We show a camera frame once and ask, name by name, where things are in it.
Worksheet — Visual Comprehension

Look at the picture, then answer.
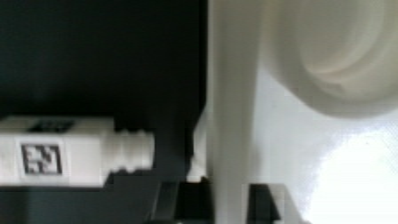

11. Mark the white square table top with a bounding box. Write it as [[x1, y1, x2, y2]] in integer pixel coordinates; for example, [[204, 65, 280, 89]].
[[188, 0, 398, 224]]

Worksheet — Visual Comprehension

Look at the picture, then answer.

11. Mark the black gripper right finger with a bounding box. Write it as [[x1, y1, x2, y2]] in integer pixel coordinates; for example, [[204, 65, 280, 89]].
[[247, 183, 296, 224]]

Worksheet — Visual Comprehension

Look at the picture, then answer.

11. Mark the white table leg with tag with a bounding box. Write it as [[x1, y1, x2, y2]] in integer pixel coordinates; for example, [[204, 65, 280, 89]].
[[0, 116, 154, 188]]

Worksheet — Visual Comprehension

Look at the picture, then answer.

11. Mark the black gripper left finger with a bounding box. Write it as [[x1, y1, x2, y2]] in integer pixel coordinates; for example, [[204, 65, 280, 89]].
[[147, 178, 213, 224]]

